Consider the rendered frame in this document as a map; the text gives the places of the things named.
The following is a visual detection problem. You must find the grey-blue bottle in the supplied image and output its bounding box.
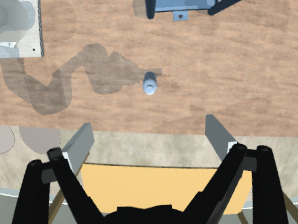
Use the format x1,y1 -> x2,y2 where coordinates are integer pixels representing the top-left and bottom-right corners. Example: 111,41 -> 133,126
142,72 -> 157,95

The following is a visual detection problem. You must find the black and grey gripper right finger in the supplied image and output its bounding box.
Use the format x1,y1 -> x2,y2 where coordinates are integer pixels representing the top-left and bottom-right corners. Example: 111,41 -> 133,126
171,114 -> 289,224

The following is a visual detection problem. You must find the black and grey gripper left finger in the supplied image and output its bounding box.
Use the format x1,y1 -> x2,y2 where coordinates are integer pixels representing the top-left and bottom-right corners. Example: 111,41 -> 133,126
12,122 -> 109,224

